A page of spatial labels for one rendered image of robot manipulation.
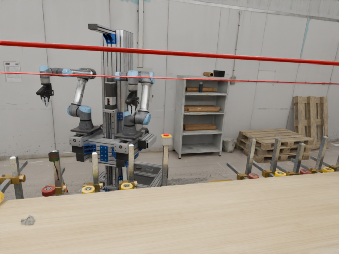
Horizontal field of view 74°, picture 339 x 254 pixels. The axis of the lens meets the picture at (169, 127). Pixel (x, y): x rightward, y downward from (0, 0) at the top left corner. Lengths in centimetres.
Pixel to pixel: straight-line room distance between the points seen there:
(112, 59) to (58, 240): 170
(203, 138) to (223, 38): 205
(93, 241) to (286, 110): 523
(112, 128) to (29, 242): 140
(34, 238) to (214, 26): 425
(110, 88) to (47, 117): 225
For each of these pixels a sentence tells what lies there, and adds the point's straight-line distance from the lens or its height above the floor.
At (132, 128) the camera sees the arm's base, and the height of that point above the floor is 111.
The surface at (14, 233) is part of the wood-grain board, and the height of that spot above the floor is 90.
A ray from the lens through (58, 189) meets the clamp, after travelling 179.
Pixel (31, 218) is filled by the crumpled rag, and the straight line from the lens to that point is 147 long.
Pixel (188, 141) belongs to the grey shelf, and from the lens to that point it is 475.
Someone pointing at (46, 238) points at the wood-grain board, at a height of 90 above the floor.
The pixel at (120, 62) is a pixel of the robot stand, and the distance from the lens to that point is 237.
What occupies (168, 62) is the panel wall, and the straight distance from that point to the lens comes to 434.
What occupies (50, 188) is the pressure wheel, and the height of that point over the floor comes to 91.
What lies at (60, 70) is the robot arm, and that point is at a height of 163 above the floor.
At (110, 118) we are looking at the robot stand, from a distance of 242.
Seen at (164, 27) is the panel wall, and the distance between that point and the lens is 436.
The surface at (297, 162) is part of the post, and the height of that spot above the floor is 94.
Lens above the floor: 173
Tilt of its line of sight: 16 degrees down
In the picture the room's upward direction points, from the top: 3 degrees clockwise
